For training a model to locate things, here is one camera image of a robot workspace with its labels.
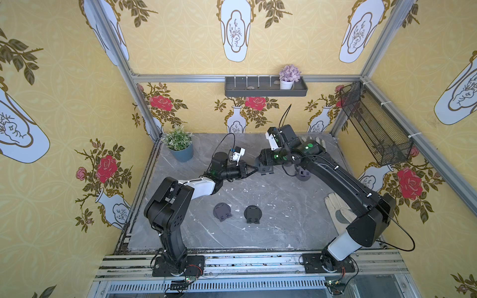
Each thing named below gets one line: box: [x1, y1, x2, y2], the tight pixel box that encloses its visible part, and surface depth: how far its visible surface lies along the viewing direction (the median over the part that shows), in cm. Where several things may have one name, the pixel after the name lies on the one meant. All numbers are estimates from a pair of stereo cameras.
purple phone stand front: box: [212, 202, 233, 223], surface depth 90 cm
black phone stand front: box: [243, 204, 263, 225], surface depth 89 cm
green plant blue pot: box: [162, 125, 194, 163], surface depth 102 cm
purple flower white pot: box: [278, 63, 302, 91], surface depth 85 cm
